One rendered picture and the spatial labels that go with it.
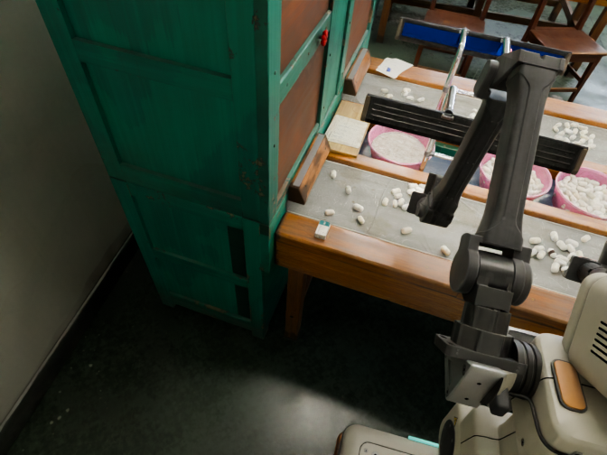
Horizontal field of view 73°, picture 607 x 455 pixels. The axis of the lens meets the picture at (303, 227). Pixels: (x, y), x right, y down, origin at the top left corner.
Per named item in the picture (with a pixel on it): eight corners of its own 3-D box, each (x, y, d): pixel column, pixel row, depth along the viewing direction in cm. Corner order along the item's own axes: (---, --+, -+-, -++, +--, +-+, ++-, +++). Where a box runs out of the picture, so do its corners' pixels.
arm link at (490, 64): (491, 67, 73) (551, 80, 73) (489, 53, 77) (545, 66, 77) (411, 224, 105) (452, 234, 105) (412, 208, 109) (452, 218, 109)
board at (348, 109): (356, 158, 154) (357, 155, 153) (318, 148, 157) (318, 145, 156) (375, 110, 174) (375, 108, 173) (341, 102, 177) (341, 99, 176)
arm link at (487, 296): (471, 314, 62) (507, 322, 62) (487, 248, 62) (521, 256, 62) (451, 304, 71) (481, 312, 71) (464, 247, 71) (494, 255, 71)
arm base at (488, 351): (444, 355, 61) (527, 376, 59) (457, 301, 61) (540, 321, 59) (432, 341, 69) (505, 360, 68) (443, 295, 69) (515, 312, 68)
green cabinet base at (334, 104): (269, 342, 186) (269, 227, 121) (162, 304, 195) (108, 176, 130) (346, 158, 269) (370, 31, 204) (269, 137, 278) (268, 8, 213)
